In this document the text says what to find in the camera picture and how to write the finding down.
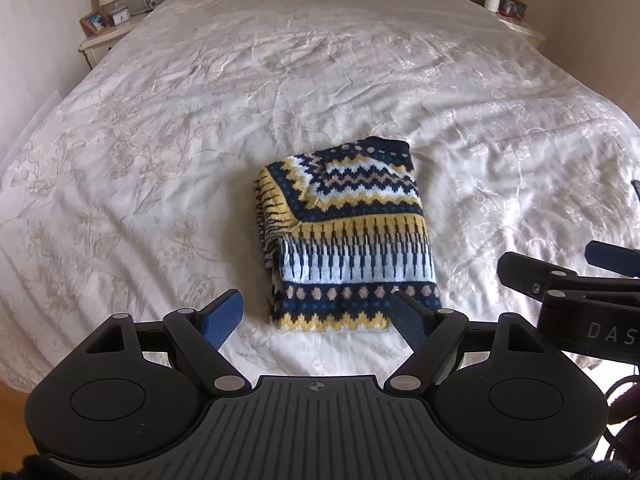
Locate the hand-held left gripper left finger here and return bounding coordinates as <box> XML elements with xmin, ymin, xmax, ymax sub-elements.
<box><xmin>82</xmin><ymin>289</ymin><xmax>251</xmax><ymax>396</ymax></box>

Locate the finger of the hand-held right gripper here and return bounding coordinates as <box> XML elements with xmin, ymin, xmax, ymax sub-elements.
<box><xmin>497</xmin><ymin>252</ymin><xmax>583</xmax><ymax>307</ymax></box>
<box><xmin>584</xmin><ymin>240</ymin><xmax>640</xmax><ymax>279</ymax></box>

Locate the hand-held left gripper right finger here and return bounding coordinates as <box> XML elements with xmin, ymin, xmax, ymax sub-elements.
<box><xmin>384</xmin><ymin>291</ymin><xmax>553</xmax><ymax>396</ymax></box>

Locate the patterned knit sweater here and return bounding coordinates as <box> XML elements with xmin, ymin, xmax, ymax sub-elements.
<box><xmin>252</xmin><ymin>136</ymin><xmax>442</xmax><ymax>335</ymax></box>

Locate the bed with white floral bedspread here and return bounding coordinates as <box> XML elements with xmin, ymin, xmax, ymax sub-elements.
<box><xmin>0</xmin><ymin>0</ymin><xmax>640</xmax><ymax>395</ymax></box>

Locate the cream nightstand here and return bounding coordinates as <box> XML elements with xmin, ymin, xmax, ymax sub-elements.
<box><xmin>494</xmin><ymin>10</ymin><xmax>547</xmax><ymax>52</ymax></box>
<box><xmin>77</xmin><ymin>7</ymin><xmax>152</xmax><ymax>72</ymax></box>

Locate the black cable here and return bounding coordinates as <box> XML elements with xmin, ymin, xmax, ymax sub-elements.
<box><xmin>602</xmin><ymin>372</ymin><xmax>640</xmax><ymax>461</ymax></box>

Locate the wooden photo frame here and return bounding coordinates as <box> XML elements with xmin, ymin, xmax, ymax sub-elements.
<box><xmin>79</xmin><ymin>10</ymin><xmax>109</xmax><ymax>37</ymax></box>

